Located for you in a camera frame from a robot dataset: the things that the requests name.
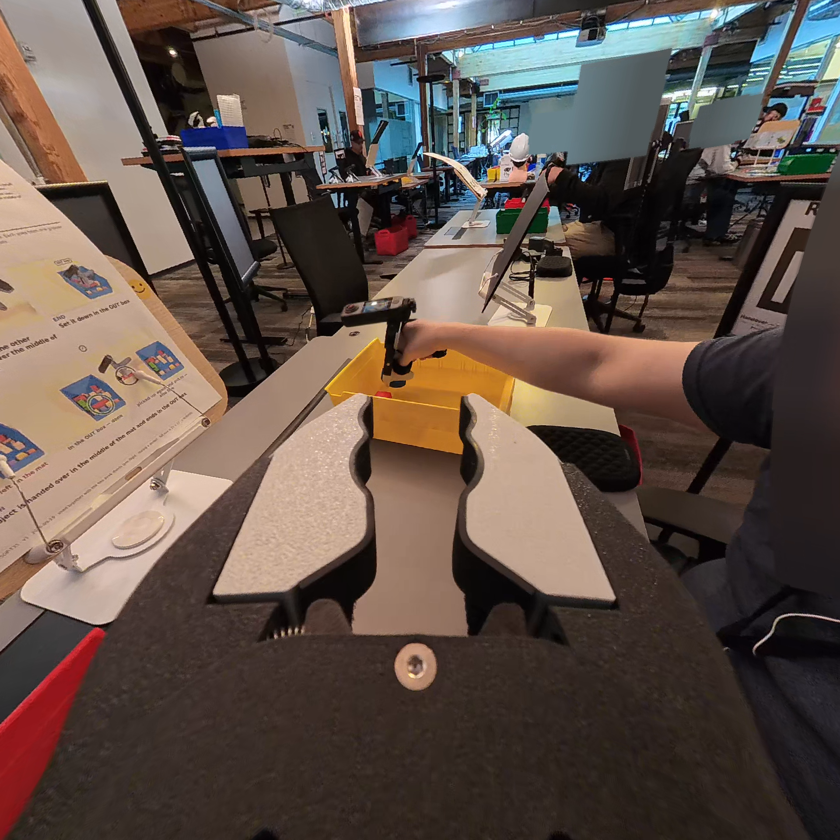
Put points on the black framed board on stand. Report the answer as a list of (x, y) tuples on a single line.
[(223, 216), (98, 223)]

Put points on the red plastic bin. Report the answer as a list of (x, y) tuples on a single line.
[(518, 203), (39, 722)]

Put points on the yellow smiley sticker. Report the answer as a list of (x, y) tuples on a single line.
[(138, 289)]

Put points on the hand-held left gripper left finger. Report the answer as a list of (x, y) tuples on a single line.
[(302, 512)]

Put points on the printed instruction sheet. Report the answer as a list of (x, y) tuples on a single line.
[(79, 367)]

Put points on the person's right forearm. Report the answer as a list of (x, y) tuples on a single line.
[(558, 367)]

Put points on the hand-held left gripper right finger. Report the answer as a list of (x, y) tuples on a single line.
[(531, 518)]

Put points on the person's black chair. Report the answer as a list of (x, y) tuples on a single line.
[(689, 518)]

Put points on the wooden standing desk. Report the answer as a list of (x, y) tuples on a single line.
[(216, 154)]

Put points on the black tilted board stand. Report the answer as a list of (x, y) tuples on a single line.
[(518, 262)]

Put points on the green plastic bin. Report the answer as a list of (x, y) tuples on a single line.
[(807, 164), (522, 222)]

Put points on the ceiling projector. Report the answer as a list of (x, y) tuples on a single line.
[(590, 29)]

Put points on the white curved board stand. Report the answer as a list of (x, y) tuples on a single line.
[(459, 177)]

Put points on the person's right hand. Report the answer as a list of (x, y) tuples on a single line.
[(423, 341)]

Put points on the black textured pad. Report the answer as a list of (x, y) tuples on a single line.
[(577, 459), (554, 266)]

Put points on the blue plastic crate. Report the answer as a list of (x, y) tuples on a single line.
[(213, 136)]

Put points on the red storage tote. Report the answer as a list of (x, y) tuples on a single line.
[(392, 241), (407, 226)]

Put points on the framed black white marker sign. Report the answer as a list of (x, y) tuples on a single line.
[(768, 289)]

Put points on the yellow plastic bin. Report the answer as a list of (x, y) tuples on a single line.
[(446, 407)]

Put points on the black mesh office chair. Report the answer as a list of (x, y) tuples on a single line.
[(630, 249)]

